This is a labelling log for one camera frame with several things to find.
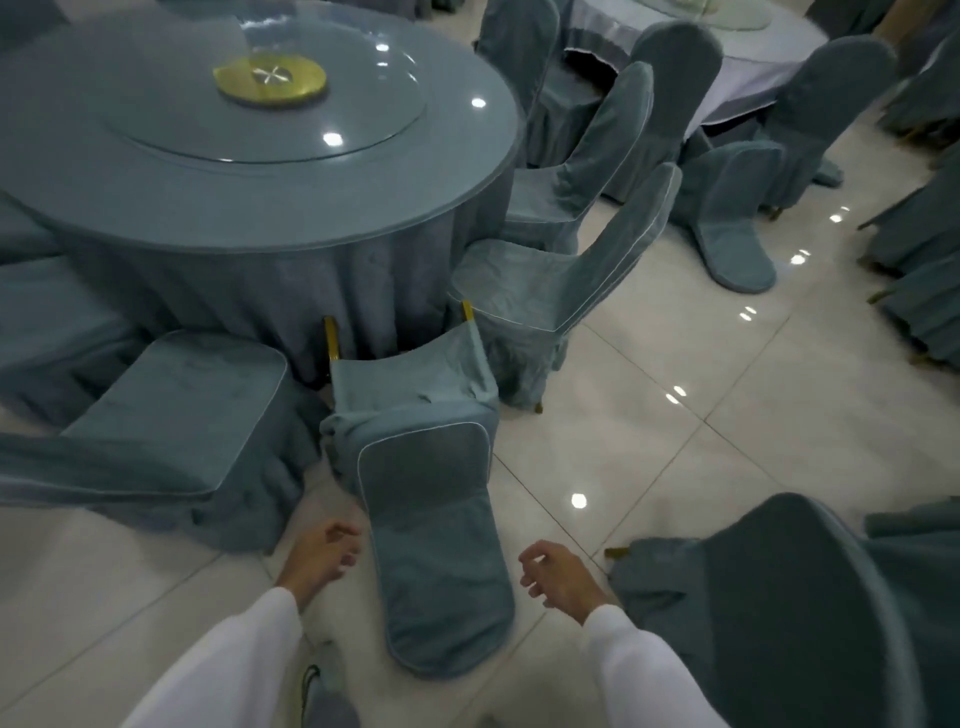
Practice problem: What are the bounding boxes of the person's left hand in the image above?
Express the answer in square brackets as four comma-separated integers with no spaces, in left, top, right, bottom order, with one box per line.
[275,519,364,613]

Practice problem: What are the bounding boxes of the person's right hand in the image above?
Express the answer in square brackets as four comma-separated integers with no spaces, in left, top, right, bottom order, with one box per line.
[518,539,620,628]

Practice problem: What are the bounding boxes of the person's right forearm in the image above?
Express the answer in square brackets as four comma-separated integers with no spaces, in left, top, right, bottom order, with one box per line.
[578,603,733,728]

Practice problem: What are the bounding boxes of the person's left forearm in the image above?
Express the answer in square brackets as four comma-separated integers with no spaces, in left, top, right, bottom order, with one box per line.
[119,587,305,728]

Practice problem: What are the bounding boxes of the person's left shoe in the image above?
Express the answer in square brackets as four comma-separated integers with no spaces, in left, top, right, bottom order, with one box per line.
[299,641,349,706]

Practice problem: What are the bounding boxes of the person's grey trousers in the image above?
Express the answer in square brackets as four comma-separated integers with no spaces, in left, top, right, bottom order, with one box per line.
[303,686,363,728]

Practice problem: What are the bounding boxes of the teal tablecloth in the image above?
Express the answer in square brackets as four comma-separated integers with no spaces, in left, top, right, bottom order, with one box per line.
[44,157,520,391]

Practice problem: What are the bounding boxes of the round teal table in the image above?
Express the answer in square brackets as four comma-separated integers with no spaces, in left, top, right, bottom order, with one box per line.
[0,0,524,391]

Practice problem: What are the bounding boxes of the round glass turntable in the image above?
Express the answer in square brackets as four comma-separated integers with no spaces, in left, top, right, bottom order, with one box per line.
[97,0,429,165]
[652,0,774,33]

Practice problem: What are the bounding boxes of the gold turntable hub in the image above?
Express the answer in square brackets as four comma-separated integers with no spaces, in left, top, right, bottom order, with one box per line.
[213,52,329,108]

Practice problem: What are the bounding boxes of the round white clothed table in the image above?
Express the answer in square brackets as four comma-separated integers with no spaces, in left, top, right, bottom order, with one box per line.
[562,0,830,129]

